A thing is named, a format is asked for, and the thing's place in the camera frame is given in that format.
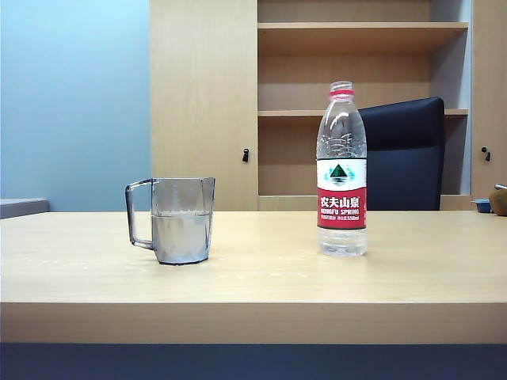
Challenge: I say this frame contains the clear water bottle red label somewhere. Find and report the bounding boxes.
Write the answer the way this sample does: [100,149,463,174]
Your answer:
[315,79,368,258]

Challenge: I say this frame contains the brown round fruit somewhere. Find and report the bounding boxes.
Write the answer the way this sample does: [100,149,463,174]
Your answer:
[489,182,507,217]

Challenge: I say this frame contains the grey upholstered seat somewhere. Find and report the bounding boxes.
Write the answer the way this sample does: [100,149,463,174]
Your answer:
[0,197,50,219]

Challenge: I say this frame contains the dark navy office chair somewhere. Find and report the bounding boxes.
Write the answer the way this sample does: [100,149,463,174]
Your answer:
[336,96,446,211]

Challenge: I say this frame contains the clear grey plastic mug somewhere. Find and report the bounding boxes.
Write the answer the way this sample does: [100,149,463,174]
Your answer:
[124,176,217,267]

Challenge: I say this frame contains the small blue bowl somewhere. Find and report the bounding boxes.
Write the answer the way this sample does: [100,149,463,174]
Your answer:
[471,197,494,214]

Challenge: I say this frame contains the light wooden shelf cabinet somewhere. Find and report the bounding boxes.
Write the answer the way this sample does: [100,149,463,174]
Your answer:
[149,0,507,211]

